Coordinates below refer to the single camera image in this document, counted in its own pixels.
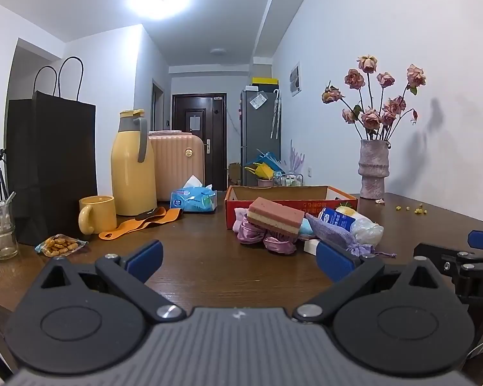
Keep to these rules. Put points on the purple satin scrunchie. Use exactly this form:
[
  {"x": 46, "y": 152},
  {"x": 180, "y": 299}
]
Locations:
[
  {"x": 249, "y": 233},
  {"x": 279, "y": 245}
]

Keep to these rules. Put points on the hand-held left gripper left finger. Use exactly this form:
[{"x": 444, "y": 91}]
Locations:
[{"x": 147, "y": 255}]

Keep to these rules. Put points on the white folded umbrella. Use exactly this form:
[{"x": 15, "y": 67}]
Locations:
[{"x": 275, "y": 116}]

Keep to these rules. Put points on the yellow mug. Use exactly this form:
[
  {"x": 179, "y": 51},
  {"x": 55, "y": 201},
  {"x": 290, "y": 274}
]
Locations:
[{"x": 100, "y": 213}]

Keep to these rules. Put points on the white wedge sponge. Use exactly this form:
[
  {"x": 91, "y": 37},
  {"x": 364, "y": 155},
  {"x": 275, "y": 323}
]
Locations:
[{"x": 310, "y": 246}]

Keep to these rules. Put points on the red orange cardboard box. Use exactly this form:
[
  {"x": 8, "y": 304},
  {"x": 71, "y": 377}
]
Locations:
[{"x": 326, "y": 202}]

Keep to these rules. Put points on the white paper on door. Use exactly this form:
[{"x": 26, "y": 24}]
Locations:
[{"x": 194, "y": 122}]

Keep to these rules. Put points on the black paper bag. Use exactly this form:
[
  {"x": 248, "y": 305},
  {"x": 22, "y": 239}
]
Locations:
[{"x": 52, "y": 161}]

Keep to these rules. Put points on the light blue plush toy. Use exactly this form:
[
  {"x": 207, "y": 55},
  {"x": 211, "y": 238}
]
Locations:
[{"x": 306, "y": 229}]

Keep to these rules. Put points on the white paper on refrigerator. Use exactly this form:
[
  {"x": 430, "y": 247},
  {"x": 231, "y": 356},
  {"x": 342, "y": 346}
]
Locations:
[{"x": 258, "y": 100}]

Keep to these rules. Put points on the grey refrigerator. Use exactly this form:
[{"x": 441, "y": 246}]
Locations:
[{"x": 257, "y": 136}]

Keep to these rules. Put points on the purple knit sachet bag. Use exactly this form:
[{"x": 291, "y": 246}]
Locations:
[{"x": 334, "y": 233}]

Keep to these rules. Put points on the bunch of dried pink roses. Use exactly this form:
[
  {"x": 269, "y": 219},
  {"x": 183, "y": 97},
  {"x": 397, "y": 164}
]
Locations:
[{"x": 371, "y": 118}]

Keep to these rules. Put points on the blue white packet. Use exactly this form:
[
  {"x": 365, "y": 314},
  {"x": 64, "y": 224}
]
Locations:
[{"x": 338, "y": 219}]

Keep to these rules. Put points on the pink textured vase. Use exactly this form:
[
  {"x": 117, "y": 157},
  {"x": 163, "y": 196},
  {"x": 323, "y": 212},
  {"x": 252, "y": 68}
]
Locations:
[{"x": 372, "y": 169}]

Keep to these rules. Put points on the yellow box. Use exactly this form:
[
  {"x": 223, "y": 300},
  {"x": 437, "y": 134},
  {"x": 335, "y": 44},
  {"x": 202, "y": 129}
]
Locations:
[{"x": 265, "y": 80}]

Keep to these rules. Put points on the dark brown door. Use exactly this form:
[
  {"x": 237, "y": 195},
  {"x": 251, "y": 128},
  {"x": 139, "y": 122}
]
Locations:
[{"x": 185, "y": 116}]

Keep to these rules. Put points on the clear glass cup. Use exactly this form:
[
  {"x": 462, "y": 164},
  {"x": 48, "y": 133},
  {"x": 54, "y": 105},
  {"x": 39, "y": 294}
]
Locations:
[{"x": 2, "y": 245}]

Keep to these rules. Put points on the brown cardboard box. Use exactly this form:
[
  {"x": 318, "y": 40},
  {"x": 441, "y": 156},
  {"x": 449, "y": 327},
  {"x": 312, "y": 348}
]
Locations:
[{"x": 234, "y": 173}]

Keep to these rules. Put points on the round ceiling lamp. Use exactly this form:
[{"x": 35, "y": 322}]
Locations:
[{"x": 217, "y": 51}]

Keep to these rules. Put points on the blue and yellow plastic tools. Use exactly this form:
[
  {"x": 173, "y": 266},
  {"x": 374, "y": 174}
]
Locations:
[{"x": 263, "y": 165}]

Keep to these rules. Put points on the blue tissue pack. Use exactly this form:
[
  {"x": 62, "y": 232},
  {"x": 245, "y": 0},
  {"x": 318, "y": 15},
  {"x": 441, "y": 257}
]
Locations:
[{"x": 193, "y": 201}]

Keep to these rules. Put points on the scattered yellow flower buds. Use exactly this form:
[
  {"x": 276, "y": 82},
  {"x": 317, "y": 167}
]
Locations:
[{"x": 417, "y": 210}]

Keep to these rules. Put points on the clear bag of crackers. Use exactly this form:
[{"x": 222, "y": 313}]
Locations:
[{"x": 58, "y": 245}]

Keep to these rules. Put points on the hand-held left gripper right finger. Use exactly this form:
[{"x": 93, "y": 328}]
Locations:
[{"x": 334, "y": 259}]

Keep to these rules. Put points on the yellow white plush toy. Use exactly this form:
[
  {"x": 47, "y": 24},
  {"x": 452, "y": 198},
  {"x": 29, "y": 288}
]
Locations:
[{"x": 345, "y": 210}]

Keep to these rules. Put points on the pink bucket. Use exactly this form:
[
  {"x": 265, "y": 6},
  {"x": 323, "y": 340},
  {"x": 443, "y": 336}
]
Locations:
[{"x": 265, "y": 183}]

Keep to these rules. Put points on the clear crinkled plastic bag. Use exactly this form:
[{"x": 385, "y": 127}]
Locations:
[{"x": 366, "y": 231}]

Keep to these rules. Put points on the yellow thermos jug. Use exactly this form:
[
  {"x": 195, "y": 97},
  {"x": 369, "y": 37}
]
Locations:
[{"x": 131, "y": 169}]

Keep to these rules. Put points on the pink ribbed suitcase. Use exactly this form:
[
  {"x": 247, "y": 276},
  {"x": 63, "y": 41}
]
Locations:
[{"x": 177, "y": 161}]

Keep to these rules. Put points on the pink cream layered sponge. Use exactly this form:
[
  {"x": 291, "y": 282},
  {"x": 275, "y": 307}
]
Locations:
[{"x": 273, "y": 217}]

